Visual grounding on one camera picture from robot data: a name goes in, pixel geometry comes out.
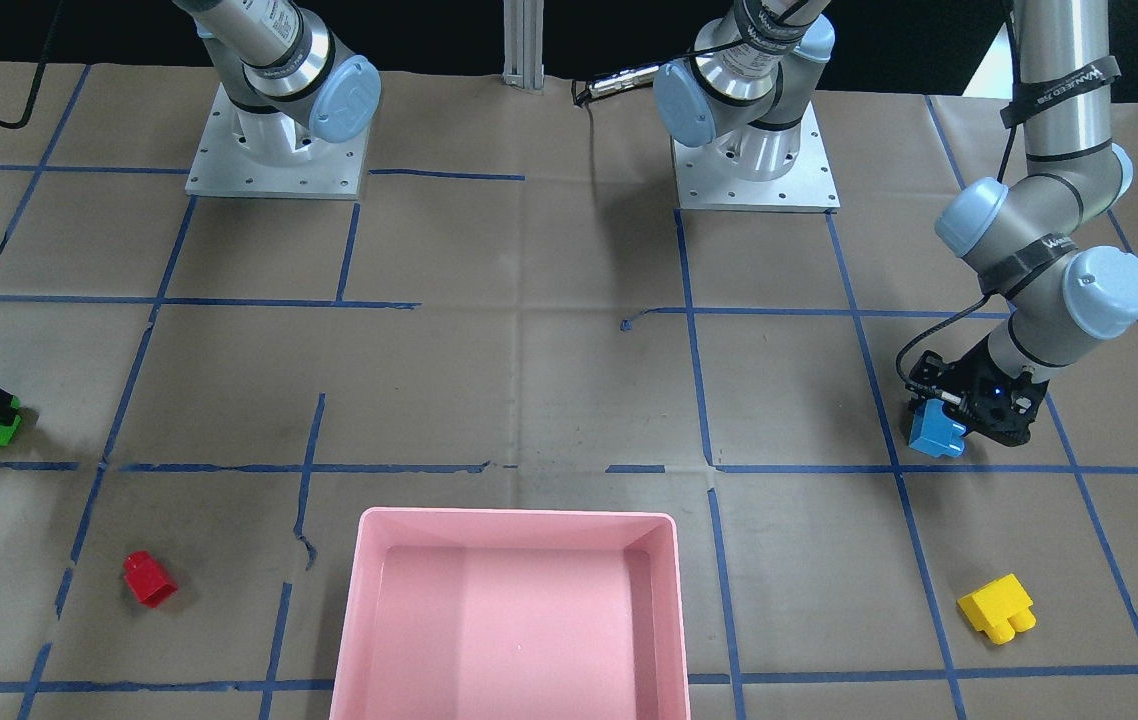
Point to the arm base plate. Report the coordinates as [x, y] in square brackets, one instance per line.
[244, 155]
[756, 170]

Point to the aluminium frame post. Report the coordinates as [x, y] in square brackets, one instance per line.
[522, 37]

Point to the yellow toy block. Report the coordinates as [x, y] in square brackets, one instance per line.
[1000, 610]

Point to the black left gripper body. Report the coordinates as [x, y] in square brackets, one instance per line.
[976, 372]

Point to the red toy block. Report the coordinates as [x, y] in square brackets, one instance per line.
[148, 579]

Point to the blue toy block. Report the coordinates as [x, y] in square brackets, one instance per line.
[933, 433]

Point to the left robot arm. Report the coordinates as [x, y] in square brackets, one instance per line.
[1018, 238]

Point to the pink plastic box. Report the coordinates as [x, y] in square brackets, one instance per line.
[513, 614]

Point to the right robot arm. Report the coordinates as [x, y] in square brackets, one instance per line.
[300, 94]

